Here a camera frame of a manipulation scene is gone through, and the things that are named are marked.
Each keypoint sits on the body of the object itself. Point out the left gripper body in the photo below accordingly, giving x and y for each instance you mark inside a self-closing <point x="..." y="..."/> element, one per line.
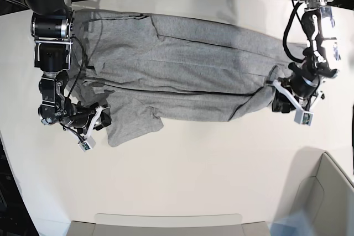
<point x="302" y="84"/>

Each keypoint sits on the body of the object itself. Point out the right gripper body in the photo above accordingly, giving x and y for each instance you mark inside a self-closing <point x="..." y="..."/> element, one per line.
<point x="81" y="120"/>

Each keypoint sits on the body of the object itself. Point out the grey T-shirt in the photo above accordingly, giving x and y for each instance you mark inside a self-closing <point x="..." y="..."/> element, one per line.
<point x="147" y="67"/>

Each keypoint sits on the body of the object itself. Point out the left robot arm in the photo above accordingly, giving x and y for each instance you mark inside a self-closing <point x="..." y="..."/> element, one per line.
<point x="319" y="57"/>

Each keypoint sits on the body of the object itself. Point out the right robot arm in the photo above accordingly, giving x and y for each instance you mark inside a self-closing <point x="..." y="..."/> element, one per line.
<point x="51" y="27"/>

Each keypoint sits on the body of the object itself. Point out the grey cardboard box right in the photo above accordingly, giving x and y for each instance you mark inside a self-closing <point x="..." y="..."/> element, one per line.
<point x="328" y="204"/>

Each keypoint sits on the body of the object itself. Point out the grey bin front edge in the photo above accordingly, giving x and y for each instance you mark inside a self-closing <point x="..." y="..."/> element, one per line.
<point x="114" y="224"/>

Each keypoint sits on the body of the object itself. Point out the blue translucent bag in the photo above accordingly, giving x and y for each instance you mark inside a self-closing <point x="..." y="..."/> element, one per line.
<point x="296" y="224"/>

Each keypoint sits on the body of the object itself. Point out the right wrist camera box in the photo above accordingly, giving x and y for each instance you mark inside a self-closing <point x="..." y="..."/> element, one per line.
<point x="87" y="144"/>

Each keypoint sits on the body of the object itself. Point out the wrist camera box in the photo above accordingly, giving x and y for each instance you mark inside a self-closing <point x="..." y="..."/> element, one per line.
<point x="303" y="117"/>
<point x="87" y="144"/>

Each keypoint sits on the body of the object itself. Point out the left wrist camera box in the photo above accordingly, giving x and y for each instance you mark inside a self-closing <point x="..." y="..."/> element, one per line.
<point x="303" y="117"/>

